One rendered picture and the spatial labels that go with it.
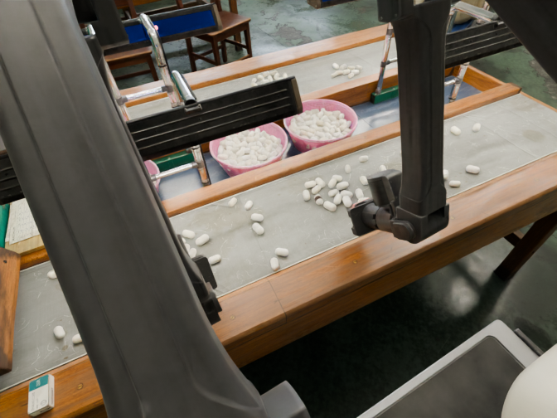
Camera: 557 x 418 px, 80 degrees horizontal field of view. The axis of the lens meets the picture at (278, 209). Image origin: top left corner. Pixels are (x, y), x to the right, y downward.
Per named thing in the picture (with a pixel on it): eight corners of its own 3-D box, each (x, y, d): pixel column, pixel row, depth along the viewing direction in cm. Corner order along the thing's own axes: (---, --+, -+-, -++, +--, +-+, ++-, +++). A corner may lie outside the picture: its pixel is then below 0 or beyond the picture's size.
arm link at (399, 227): (413, 242, 57) (448, 223, 60) (394, 180, 55) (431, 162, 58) (370, 235, 68) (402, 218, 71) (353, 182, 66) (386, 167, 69)
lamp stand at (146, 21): (199, 159, 122) (162, 31, 89) (145, 177, 117) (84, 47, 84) (186, 133, 134) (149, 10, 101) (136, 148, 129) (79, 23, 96)
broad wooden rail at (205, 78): (399, 65, 184) (407, 29, 170) (46, 167, 139) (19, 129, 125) (385, 56, 191) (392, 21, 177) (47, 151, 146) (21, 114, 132)
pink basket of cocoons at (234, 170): (303, 159, 119) (303, 138, 112) (249, 200, 107) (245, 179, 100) (253, 132, 132) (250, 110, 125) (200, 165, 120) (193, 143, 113)
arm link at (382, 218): (397, 240, 63) (421, 228, 65) (387, 206, 62) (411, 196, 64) (377, 235, 70) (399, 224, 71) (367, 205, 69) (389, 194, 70)
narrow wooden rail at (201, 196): (510, 112, 136) (523, 87, 128) (29, 291, 91) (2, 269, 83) (498, 106, 140) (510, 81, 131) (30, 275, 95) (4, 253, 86)
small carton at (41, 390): (54, 407, 62) (48, 405, 60) (34, 416, 61) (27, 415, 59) (54, 376, 66) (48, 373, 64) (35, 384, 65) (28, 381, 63)
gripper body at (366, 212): (345, 209, 75) (362, 211, 68) (383, 194, 77) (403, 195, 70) (353, 235, 76) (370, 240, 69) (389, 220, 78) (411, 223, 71)
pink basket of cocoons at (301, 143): (368, 148, 122) (373, 127, 115) (304, 172, 115) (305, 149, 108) (331, 114, 138) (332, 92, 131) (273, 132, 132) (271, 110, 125)
